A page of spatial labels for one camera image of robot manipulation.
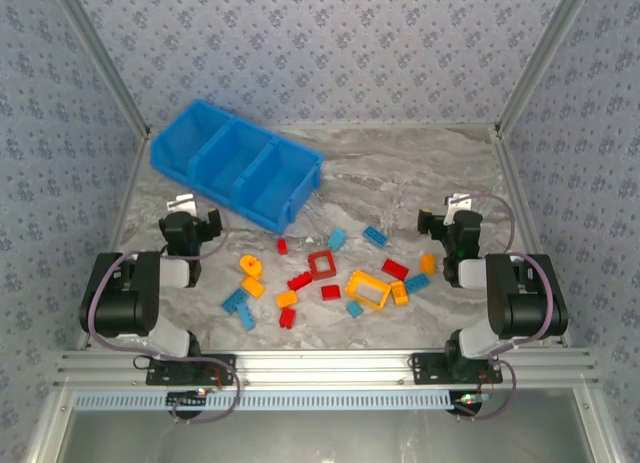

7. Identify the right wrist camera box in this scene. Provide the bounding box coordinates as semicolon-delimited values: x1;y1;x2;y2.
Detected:
446;193;472;220

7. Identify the yellow lego window frame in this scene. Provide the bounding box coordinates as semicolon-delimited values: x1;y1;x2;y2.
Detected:
345;269;393;313

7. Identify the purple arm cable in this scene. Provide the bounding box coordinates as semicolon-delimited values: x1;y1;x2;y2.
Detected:
452;191;569;423
81;213;242;425

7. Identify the wide aluminium frame rail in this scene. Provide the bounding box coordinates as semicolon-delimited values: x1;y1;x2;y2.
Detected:
53;349;600;388

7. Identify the wide red lego brick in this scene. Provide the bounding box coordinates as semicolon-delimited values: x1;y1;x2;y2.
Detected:
380;257;410;281

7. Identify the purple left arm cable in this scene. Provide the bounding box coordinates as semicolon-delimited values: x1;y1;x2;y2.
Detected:
81;213;242;425

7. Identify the red lego window frame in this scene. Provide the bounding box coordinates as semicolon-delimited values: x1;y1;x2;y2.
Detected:
306;250;338;282

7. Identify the long blue studded lego brick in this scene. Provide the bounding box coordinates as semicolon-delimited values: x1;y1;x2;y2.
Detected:
361;225;390;248

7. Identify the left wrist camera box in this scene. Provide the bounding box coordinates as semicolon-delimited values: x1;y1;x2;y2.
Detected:
166;193;197;215

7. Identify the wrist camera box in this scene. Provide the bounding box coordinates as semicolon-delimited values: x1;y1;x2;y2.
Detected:
166;193;197;215
446;193;472;220

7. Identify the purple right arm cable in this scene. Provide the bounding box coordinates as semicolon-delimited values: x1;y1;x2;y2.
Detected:
452;191;569;423

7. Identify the light blue slotted cable duct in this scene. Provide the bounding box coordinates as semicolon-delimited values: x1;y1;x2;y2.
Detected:
73;389;459;413

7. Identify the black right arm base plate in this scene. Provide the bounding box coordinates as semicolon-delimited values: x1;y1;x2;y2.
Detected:
409;352;503;387

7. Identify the orange round gear lego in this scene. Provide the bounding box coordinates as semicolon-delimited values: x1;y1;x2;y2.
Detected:
238;254;265;279

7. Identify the blue three-compartment plastic bin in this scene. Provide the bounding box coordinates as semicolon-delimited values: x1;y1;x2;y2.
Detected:
149;98;326;237

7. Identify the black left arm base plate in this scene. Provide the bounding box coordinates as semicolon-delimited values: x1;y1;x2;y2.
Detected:
145;353;238;387

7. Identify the short aluminium frame post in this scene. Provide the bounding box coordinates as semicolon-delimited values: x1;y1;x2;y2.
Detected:
23;387;76;463
572;386;629;463

